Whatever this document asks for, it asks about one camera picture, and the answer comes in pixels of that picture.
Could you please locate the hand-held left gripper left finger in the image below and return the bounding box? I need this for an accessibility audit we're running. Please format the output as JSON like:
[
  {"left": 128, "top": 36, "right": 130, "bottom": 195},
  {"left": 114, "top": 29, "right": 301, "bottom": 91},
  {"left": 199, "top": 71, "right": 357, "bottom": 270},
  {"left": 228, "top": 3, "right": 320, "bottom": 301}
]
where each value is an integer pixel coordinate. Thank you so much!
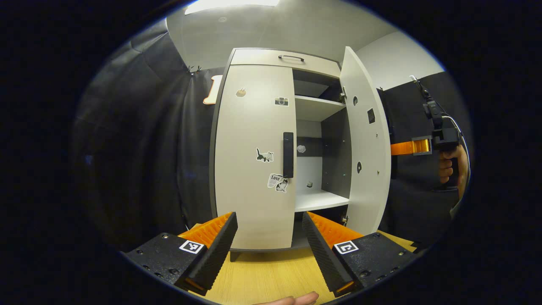
[{"left": 121, "top": 211, "right": 238, "bottom": 297}]

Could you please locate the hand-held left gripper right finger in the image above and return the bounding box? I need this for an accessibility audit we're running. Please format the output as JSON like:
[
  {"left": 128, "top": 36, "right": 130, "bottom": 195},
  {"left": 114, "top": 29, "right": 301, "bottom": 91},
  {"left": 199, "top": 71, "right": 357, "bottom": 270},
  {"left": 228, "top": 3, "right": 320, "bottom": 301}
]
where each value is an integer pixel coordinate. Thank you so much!
[{"left": 302, "top": 211, "right": 424, "bottom": 298}]

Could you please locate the beige cabinet door headphone sticker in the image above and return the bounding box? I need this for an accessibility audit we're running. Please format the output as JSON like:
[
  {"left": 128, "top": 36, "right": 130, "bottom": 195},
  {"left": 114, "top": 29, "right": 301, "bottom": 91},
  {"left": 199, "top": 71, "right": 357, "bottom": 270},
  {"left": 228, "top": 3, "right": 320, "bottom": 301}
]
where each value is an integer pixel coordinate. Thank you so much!
[{"left": 339, "top": 46, "right": 392, "bottom": 236}]

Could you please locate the beige double-door shoe cabinet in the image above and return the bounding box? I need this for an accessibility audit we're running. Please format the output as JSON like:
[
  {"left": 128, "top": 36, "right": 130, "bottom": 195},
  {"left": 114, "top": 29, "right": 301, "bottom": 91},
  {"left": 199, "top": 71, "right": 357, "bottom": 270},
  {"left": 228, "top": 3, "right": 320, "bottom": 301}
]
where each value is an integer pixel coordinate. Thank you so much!
[{"left": 209, "top": 46, "right": 392, "bottom": 262}]

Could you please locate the beige cabinet door camera sticker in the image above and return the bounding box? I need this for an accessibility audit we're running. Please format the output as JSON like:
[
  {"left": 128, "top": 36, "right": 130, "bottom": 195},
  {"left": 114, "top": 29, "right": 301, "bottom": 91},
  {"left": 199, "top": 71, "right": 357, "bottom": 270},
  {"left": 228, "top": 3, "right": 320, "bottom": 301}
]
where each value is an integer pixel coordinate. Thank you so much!
[{"left": 214, "top": 64, "right": 297, "bottom": 251}]

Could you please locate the white cabinet shelf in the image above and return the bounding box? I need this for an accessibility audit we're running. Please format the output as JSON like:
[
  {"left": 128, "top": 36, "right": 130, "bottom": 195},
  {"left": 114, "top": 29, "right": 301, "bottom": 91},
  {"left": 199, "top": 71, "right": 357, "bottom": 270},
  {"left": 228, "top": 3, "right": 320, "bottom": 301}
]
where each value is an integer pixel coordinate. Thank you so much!
[
  {"left": 294, "top": 189, "right": 351, "bottom": 213},
  {"left": 294, "top": 95, "right": 347, "bottom": 122}
]

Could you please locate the beige cabinet drawer front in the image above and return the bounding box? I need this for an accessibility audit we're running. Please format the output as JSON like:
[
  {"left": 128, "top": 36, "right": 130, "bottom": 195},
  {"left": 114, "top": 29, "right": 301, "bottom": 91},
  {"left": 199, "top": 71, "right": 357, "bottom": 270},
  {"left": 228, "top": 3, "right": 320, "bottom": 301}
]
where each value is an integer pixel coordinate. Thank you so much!
[{"left": 230, "top": 48, "right": 342, "bottom": 79}]

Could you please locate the ceiling light panel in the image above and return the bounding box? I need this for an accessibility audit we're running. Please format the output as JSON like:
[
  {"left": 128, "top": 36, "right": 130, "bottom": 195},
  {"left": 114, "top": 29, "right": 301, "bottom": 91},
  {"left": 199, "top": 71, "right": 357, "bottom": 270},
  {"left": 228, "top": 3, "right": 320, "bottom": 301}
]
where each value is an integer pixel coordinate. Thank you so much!
[{"left": 184, "top": 0, "right": 280, "bottom": 16}]

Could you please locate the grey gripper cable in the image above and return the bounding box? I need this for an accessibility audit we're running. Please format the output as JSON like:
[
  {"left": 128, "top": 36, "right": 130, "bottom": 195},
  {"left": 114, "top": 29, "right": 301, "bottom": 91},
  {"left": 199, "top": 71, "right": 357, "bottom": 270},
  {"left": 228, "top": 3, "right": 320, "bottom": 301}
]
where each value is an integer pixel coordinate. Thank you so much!
[{"left": 442, "top": 115, "right": 470, "bottom": 170}]

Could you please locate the black cable with white plug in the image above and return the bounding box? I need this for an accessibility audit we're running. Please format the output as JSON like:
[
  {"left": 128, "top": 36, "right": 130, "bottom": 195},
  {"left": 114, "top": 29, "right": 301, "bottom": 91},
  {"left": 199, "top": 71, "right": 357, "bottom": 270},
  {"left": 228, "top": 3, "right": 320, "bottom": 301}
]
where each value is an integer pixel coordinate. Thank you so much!
[{"left": 409, "top": 75, "right": 431, "bottom": 102}]

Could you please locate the black vertical door handle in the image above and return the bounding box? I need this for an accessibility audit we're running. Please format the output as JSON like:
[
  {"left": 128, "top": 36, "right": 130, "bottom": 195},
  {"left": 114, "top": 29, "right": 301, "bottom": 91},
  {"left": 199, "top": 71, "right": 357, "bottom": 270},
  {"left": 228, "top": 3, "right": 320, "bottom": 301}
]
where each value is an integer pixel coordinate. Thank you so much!
[{"left": 283, "top": 132, "right": 294, "bottom": 179}]

